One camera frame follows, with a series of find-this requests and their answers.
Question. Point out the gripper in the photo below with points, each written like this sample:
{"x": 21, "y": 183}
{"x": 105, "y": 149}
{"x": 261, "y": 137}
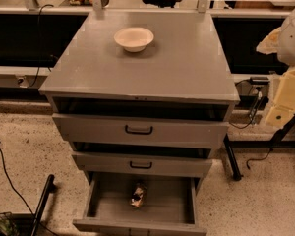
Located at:
{"x": 293, "y": 39}

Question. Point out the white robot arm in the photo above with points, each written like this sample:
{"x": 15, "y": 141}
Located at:
{"x": 282, "y": 42}

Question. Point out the grey drawer cabinet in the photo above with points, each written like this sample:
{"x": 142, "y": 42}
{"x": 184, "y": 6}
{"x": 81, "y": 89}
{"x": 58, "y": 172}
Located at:
{"x": 181, "y": 75}

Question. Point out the grey top drawer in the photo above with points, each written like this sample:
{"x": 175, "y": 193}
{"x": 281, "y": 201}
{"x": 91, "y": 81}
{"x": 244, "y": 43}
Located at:
{"x": 140, "y": 131}

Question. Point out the grey drawer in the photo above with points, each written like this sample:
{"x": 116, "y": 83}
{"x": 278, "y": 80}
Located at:
{"x": 169, "y": 207}
{"x": 140, "y": 131}
{"x": 142, "y": 164}

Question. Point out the grey middle drawer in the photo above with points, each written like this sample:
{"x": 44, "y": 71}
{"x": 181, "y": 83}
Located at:
{"x": 142, "y": 164}

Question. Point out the grey bottom drawer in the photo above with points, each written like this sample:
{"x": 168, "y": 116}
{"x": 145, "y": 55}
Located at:
{"x": 169, "y": 207}

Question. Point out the black power adapter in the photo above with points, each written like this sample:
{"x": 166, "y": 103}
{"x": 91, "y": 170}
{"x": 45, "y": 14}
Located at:
{"x": 259, "y": 80}

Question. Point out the white bowl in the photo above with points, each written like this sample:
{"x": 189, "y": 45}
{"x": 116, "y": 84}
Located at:
{"x": 134, "y": 39}

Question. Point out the black stand leg left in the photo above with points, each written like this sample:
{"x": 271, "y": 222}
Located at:
{"x": 49, "y": 188}

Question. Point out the wire basket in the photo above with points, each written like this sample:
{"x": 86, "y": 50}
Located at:
{"x": 7, "y": 225}

